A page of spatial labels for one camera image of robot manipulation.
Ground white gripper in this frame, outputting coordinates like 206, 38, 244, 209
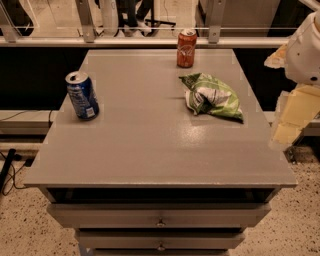
264, 10, 320, 146

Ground blue pepsi can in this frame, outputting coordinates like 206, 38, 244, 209
65, 71, 99, 120

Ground green jalapeno chip bag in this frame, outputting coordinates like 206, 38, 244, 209
179, 73, 244, 122

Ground orange soda can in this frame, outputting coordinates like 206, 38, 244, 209
177, 29, 197, 68

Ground metal railing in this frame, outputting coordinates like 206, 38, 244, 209
0, 0, 289, 48

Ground upper drawer knob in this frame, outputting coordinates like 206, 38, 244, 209
156, 218, 166, 228

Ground drawer knob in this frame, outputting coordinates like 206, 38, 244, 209
157, 243, 166, 251
156, 218, 166, 228

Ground lower drawer knob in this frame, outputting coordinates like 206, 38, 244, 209
157, 243, 166, 251

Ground black floor cable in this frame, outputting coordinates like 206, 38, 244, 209
0, 148, 34, 197

